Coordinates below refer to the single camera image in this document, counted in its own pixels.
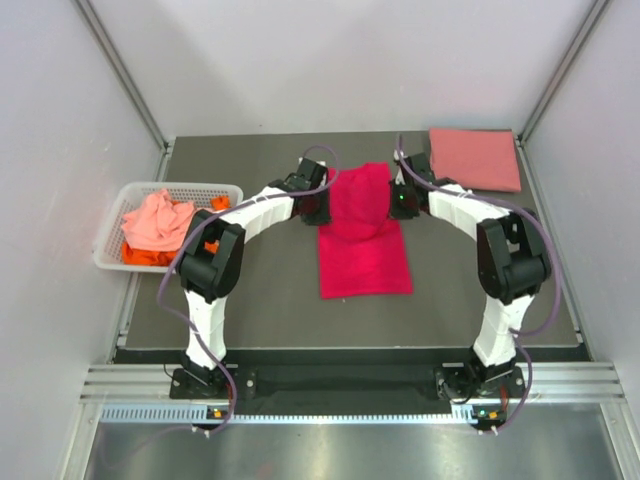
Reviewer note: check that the slotted cable duct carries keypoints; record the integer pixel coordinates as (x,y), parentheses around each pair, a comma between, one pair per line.
(209,415)

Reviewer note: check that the aluminium frame rail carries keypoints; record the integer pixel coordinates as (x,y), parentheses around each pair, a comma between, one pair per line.
(98,30)
(578,42)

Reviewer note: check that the white plastic basket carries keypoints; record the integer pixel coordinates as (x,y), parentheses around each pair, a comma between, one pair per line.
(107,253)

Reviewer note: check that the magenta t shirt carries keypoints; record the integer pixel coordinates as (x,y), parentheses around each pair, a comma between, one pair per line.
(362,250)

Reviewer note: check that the light pink t shirt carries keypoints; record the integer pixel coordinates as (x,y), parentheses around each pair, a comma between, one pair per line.
(159,224)

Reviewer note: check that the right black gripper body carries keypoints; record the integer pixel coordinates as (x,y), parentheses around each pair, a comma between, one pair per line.
(401,207)

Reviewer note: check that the orange t shirt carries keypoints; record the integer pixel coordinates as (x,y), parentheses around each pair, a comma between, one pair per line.
(147,258)

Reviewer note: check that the folded salmon pink t shirt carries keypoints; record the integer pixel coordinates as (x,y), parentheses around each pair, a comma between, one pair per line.
(476,159)

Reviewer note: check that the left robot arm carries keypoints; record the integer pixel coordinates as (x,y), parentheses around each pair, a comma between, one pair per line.
(210,266)

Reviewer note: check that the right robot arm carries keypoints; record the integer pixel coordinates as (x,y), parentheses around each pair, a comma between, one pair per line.
(511,253)

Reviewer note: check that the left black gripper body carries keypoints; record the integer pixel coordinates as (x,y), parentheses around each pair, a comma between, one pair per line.
(317,209)

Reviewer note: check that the left aluminium frame rail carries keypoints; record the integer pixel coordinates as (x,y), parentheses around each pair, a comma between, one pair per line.
(98,30)

